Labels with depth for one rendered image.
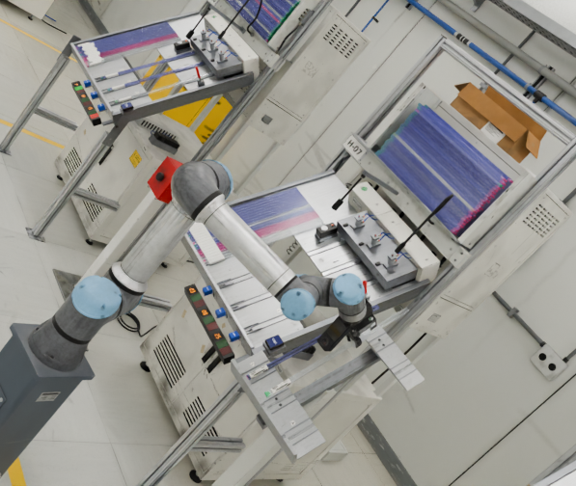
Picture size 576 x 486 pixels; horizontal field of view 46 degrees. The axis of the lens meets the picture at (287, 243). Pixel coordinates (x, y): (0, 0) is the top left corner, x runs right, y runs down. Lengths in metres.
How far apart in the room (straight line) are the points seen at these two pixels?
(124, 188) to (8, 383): 1.76
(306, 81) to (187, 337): 1.48
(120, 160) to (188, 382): 1.31
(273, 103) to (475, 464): 2.19
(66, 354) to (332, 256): 1.10
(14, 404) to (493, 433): 2.66
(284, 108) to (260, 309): 1.52
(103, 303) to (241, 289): 0.74
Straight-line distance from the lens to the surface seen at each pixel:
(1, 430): 1.97
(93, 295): 1.76
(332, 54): 3.56
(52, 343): 1.83
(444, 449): 3.99
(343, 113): 4.91
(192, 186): 1.62
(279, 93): 3.51
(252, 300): 2.35
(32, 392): 1.88
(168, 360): 2.95
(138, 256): 1.84
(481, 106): 2.97
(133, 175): 3.47
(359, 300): 1.69
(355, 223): 2.53
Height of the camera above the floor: 1.64
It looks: 16 degrees down
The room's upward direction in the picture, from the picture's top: 42 degrees clockwise
